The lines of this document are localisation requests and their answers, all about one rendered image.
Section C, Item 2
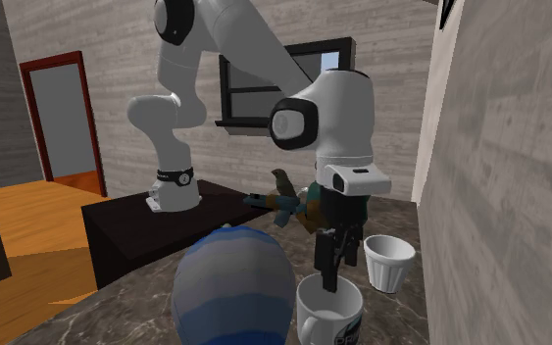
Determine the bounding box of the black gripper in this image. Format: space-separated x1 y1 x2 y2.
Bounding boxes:
314 184 369 294

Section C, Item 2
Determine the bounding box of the white ribbed cup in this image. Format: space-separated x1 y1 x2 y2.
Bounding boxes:
363 234 418 295

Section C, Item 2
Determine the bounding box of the white printed mug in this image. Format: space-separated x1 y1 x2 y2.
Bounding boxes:
296 272 365 345

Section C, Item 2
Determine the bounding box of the toy figure with bird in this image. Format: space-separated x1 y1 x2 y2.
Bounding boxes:
242 168 369 235

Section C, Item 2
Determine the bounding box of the blue grey striped vase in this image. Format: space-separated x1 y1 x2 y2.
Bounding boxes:
171 224 298 345

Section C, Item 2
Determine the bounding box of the black framed window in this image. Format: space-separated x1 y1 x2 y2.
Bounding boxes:
214 36 358 129

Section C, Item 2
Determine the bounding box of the dark robot stand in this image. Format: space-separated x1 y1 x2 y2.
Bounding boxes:
80 179 277 291

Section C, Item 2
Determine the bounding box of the red framed door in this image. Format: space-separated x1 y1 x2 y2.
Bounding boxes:
19 50 109 198

